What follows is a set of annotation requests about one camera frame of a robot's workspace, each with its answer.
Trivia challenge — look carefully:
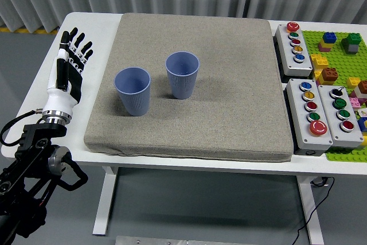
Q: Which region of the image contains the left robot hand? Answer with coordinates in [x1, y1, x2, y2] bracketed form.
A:
[42, 26, 95, 116]

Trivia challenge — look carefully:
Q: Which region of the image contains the blue ribbed plastic cup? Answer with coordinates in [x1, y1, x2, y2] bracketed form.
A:
[165, 51, 200, 100]
[114, 67, 151, 117]

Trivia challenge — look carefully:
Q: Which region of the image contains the yellow black floor tape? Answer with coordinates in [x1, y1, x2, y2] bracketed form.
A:
[0, 26, 60, 35]

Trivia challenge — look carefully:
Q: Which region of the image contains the white table leg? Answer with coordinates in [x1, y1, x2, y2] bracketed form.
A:
[296, 176, 325, 245]
[92, 166, 119, 236]

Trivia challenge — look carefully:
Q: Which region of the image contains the grey-brown mat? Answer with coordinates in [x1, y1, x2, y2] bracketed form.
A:
[84, 12, 295, 163]

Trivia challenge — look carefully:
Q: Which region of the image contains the grey five-button control box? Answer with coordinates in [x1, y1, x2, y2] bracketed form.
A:
[275, 22, 314, 78]
[286, 78, 334, 151]

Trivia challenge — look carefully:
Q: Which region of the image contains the black box base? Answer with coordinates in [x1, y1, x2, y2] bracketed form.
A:
[294, 147, 323, 157]

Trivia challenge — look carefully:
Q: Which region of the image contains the yellow toy brick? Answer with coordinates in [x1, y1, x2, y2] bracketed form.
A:
[346, 77, 361, 90]
[317, 40, 335, 53]
[310, 53, 329, 71]

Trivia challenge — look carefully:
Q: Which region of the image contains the grey control box with knob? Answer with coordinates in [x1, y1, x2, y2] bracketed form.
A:
[317, 84, 365, 148]

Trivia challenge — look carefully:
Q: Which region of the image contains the green brick baseplate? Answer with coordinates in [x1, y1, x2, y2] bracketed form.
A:
[302, 29, 367, 163]

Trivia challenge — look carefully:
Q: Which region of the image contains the pink toy brick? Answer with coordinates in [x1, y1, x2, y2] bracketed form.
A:
[348, 88, 367, 110]

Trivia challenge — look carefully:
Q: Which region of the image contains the grey toy brick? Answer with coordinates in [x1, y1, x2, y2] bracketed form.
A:
[346, 43, 361, 55]

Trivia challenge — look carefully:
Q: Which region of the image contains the green toy brick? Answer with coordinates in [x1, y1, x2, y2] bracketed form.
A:
[341, 33, 362, 47]

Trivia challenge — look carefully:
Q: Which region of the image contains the thin black floor cable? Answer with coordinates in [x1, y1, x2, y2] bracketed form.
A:
[292, 176, 335, 245]

